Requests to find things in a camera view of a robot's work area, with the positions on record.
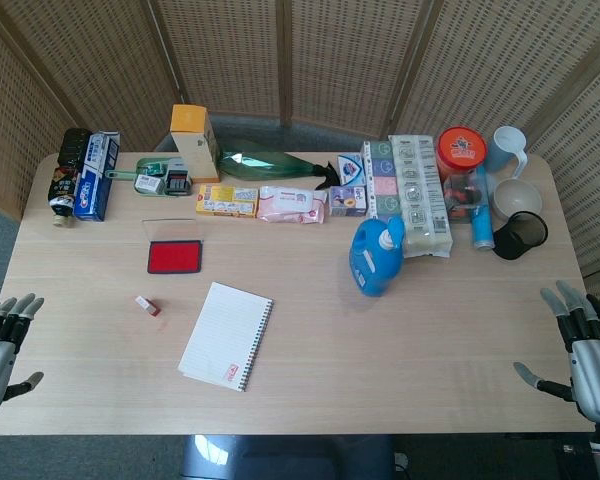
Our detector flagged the blue detergent bottle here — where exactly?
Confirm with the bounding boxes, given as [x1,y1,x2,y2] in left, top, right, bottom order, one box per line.
[348,215,407,299]

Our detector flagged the orange lidded jar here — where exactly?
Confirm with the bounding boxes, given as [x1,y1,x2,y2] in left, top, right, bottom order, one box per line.
[435,125,489,186]

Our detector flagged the light blue pitcher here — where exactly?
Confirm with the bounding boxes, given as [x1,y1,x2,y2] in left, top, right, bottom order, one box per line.
[484,125,530,180]

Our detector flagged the green plastic spray bottle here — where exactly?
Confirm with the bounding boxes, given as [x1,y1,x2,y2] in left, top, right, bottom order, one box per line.
[218,139,342,191]

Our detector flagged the small red stamp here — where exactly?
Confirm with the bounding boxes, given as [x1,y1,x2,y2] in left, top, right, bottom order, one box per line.
[134,295,162,317]

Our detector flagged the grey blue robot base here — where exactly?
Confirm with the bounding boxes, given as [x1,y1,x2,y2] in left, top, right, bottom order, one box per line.
[179,433,396,480]

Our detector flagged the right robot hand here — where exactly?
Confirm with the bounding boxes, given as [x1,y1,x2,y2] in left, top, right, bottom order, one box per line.
[512,279,600,426]

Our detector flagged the multicolour tissue pack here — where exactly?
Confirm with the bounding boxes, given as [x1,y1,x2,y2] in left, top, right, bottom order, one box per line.
[361,140,400,221]

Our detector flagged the blue tube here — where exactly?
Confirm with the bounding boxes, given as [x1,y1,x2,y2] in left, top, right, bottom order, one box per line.
[468,166,496,251]

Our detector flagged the small white green box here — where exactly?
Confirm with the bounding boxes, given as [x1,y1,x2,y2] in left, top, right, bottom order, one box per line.
[133,173,166,194]

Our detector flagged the green plastic handled tray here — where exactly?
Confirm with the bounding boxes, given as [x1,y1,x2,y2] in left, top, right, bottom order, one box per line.
[104,156,181,197]

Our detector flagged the wooden perforated folding screen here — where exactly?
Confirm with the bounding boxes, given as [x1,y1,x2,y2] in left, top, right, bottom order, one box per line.
[0,0,600,279]

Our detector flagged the white blue soap box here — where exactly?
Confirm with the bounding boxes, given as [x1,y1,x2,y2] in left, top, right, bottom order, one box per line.
[336,152,366,187]

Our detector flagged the spiral lined notebook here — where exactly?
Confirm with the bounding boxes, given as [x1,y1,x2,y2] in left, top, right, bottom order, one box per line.
[176,281,275,393]

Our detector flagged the yellow flat box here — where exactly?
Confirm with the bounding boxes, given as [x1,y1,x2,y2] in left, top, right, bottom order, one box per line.
[195,183,260,219]

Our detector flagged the black mesh pen holder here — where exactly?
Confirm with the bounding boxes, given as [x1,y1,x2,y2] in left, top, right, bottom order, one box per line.
[492,210,550,262]

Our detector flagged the red ink pad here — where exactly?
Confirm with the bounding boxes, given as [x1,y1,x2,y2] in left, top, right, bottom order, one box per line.
[140,218,204,275]

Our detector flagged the dark drink bottle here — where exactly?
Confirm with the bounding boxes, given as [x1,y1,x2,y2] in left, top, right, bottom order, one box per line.
[47,127,94,228]

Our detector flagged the clear pack orange black items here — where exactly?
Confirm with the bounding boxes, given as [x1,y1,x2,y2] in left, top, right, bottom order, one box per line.
[442,172,481,224]

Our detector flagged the small purple box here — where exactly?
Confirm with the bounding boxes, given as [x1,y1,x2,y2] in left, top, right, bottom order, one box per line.
[328,185,369,218]

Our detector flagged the beige bowl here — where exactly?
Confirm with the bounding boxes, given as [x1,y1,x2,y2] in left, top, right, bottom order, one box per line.
[493,178,543,222]

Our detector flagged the long white plastic pack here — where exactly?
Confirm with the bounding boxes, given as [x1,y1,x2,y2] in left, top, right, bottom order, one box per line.
[387,133,454,260]

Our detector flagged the tall yellow orange carton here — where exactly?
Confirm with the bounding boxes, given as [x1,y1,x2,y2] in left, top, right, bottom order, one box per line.
[169,103,222,184]

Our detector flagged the blue white toothpaste box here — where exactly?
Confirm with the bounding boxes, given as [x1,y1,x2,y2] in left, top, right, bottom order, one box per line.
[73,130,122,222]

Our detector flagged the pink wet wipes pack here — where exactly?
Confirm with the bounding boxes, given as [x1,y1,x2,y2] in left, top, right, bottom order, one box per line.
[256,185,328,225]

